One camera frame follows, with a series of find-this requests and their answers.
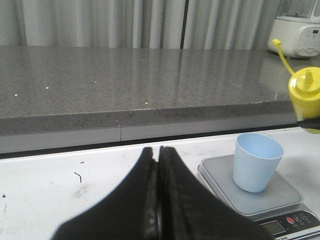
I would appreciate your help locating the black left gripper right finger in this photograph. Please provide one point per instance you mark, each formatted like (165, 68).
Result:
(188, 211)

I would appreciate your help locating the white kitchen appliance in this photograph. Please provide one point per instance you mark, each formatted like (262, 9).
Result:
(297, 26)

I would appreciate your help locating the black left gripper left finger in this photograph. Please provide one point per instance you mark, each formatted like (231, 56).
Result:
(129, 212)

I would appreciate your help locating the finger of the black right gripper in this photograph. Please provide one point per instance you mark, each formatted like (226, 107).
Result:
(310, 123)

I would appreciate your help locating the grey stone counter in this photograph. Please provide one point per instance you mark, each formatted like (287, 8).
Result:
(57, 99)

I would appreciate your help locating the silver digital kitchen scale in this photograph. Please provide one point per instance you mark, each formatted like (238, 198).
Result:
(279, 208)

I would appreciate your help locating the yellow squeeze bottle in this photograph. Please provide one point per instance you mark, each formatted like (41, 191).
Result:
(304, 89)

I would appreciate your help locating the grey pleated curtain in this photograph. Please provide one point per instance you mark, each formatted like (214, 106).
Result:
(152, 24)

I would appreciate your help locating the light blue plastic cup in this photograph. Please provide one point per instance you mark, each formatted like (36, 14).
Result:
(256, 157)

